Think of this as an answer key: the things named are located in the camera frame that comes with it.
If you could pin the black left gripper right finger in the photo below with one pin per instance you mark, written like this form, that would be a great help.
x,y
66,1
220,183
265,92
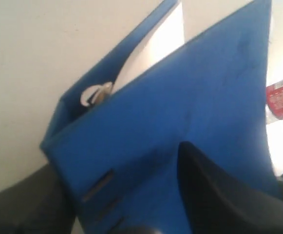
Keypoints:
x,y
217,203

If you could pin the white notebook paper pages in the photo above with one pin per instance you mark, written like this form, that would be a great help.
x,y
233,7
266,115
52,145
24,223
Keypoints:
x,y
166,36

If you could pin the blue ring binder notebook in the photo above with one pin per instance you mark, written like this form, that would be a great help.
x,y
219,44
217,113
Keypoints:
x,y
118,159

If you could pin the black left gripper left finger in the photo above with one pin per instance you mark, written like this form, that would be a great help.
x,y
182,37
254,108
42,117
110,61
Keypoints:
x,y
36,205

